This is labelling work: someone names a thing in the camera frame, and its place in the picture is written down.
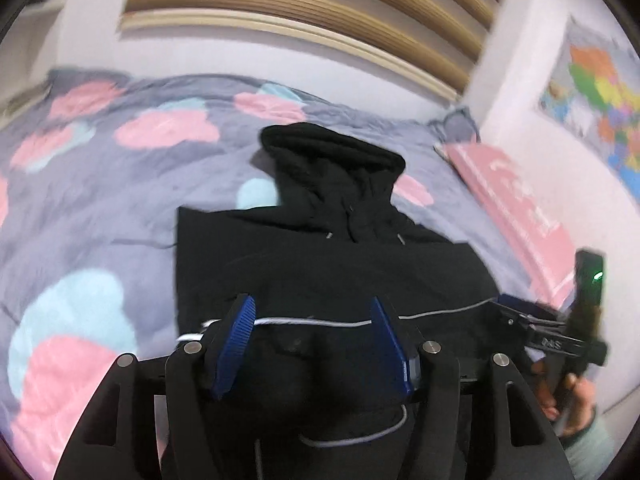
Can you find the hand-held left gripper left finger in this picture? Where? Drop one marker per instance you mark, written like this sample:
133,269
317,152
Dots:
234,347

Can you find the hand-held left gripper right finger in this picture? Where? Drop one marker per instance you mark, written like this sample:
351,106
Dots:
391,355

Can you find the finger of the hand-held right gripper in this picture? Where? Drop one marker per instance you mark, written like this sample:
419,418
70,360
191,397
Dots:
510,317
520,304

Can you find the black hoodie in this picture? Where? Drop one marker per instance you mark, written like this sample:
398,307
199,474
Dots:
325,260

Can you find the person's right forearm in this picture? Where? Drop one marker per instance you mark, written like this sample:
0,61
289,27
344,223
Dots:
590,450

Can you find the person's right hand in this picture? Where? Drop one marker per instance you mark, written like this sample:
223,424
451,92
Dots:
580,405

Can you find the pink pillow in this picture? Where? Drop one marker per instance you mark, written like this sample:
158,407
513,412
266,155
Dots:
510,195

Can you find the grey pillow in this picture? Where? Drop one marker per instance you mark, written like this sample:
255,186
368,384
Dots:
457,125

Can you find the grey floral blanket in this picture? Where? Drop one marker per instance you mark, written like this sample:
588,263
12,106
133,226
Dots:
100,200

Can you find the brown striped window blind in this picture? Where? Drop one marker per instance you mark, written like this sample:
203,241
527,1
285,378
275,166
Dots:
300,0

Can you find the colourful wall map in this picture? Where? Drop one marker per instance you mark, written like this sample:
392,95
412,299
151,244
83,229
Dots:
595,90

